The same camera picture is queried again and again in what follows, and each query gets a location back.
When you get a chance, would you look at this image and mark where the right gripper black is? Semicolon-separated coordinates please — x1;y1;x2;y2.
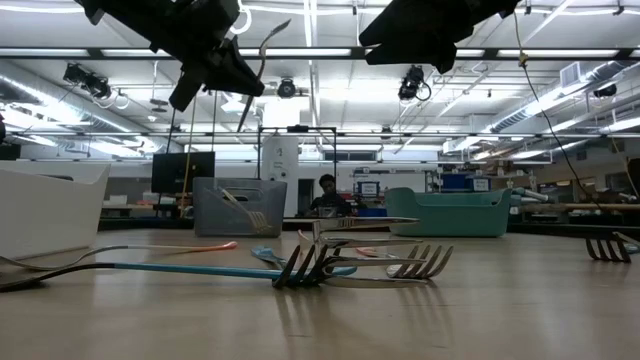
358;0;521;75

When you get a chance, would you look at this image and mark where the teal plastic bin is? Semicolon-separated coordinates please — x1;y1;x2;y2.
383;187;514;239

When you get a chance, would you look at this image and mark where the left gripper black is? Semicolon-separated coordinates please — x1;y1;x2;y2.
74;0;265;112

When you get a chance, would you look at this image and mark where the blue-handled black fork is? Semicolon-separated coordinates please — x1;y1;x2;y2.
584;237;632;264
249;243;351;290
0;260;359;294

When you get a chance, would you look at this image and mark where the hanging black cable yellow tag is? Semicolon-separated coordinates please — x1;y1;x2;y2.
513;12;604;211

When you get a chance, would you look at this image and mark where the person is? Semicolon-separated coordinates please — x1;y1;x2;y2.
307;173;354;219

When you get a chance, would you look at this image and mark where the white plastic bin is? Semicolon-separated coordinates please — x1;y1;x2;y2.
0;163;112;260

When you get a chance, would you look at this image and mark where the black monitor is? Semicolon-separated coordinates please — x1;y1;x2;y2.
151;151;217;195

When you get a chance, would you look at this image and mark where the black rectangular stand frame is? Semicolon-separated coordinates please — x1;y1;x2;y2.
257;124;339;194

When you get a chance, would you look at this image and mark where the wide blue storage bin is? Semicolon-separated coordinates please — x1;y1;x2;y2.
440;172;492;194

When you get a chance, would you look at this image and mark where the black ceiling camera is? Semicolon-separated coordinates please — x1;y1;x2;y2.
397;64;432;103
62;62;114;101
276;77;299;100

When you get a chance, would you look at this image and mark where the silver utensil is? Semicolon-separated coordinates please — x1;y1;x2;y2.
284;215;426;251

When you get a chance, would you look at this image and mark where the black overhead frame beam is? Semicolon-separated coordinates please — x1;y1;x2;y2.
0;46;640;62

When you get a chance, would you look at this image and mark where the white cable loop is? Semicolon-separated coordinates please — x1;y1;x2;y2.
228;0;254;36

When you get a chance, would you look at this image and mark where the small blue storage bin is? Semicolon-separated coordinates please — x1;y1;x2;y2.
355;179;382;199

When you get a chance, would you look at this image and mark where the grey translucent plastic bin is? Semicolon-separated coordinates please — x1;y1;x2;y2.
192;176;289;239

